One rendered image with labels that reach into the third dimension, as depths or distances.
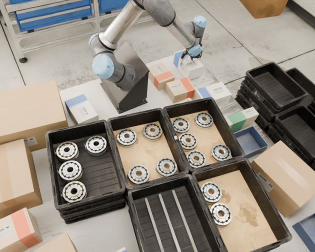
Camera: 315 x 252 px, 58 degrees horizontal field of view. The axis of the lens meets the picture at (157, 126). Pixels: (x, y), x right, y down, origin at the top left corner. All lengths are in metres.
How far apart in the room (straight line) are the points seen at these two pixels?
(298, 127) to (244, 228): 1.26
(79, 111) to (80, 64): 1.49
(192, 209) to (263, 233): 0.33
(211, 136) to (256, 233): 0.53
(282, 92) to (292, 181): 1.08
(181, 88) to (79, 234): 1.03
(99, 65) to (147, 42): 1.90
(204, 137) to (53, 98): 0.84
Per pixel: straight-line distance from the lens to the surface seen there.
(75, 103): 1.73
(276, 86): 2.52
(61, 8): 3.08
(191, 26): 1.76
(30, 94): 1.68
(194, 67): 1.94
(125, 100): 1.71
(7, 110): 1.65
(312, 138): 2.47
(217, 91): 1.86
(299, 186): 1.57
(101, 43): 1.59
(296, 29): 4.24
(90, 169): 1.43
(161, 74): 1.90
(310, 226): 1.70
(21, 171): 1.47
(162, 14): 1.38
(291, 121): 2.48
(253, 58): 3.50
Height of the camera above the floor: 2.10
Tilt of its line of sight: 54 degrees down
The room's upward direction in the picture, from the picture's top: 8 degrees clockwise
